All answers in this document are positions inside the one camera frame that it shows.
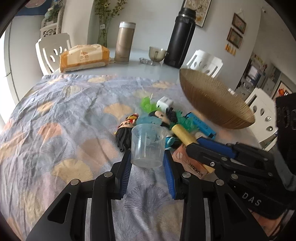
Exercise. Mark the framed wall picture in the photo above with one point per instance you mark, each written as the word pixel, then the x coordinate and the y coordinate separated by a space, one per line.
pixel 201 8

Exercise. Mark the orange cardboard box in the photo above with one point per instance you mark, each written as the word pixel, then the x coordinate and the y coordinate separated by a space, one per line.
pixel 189 164

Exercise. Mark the orange tissue pack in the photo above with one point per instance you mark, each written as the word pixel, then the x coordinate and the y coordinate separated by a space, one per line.
pixel 84 57

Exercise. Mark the amber ribbed glass bowl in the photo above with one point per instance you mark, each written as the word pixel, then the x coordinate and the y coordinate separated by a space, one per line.
pixel 215 100

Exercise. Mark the crumpled foil wrapper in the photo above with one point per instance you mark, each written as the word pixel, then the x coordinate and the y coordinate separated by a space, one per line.
pixel 147 62

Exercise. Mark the blue rectangular lighter box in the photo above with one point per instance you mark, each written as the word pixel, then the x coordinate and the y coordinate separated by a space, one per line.
pixel 203 127

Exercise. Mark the cartoon boy figure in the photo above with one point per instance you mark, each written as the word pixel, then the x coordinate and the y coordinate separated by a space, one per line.
pixel 167 118

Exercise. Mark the white chair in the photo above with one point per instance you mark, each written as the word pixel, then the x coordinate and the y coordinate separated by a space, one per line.
pixel 49 49
pixel 205 63
pixel 264 127

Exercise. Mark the small framed picture lower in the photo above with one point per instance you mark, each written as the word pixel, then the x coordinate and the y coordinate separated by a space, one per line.
pixel 234 38

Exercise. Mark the small framed picture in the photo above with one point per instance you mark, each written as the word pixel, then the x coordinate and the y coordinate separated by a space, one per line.
pixel 234 38
pixel 239 23

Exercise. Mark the yellow cylinder tube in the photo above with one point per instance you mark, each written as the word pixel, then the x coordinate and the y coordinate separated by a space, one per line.
pixel 186 138

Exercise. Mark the clear plastic measuring cup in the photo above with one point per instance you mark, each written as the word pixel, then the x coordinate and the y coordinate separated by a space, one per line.
pixel 148 145

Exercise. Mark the small ceramic cup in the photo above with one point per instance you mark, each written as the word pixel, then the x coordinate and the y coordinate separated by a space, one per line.
pixel 157 54

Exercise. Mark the vase with flowers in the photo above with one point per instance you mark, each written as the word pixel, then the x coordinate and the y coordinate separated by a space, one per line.
pixel 106 11

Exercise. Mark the white chair right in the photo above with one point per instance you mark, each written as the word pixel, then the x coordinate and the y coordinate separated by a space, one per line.
pixel 264 127

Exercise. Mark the champagne tumbler bottle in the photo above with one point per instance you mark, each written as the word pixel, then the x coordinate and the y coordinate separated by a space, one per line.
pixel 124 42

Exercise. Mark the light green plastic toy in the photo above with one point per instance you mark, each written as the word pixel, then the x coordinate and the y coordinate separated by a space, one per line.
pixel 148 106

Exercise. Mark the black thermos flask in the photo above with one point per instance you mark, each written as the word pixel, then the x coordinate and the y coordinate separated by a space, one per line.
pixel 180 38

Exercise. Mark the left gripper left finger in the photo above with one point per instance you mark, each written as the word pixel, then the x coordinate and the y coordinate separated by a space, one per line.
pixel 65 217

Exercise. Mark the small framed picture upper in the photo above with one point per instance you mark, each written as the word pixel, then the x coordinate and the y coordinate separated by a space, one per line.
pixel 239 23

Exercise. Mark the black-haired doll figure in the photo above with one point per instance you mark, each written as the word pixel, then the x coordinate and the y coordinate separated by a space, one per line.
pixel 123 135

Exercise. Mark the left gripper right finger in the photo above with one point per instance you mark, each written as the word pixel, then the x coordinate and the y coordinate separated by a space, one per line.
pixel 211 211

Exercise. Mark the white charger cube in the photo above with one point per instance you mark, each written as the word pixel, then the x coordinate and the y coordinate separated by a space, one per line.
pixel 164 103

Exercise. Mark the patterned tablecloth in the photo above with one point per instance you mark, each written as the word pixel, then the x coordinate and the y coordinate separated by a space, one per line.
pixel 63 129

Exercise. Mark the white chair left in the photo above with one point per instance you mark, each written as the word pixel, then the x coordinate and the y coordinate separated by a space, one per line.
pixel 49 49

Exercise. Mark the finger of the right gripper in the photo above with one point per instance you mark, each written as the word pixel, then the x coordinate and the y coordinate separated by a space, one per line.
pixel 217 145
pixel 209 158

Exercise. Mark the dark green plastic toy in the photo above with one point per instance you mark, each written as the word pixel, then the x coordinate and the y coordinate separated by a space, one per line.
pixel 177 117

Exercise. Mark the white chair middle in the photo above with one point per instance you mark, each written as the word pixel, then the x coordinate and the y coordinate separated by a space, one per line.
pixel 205 63

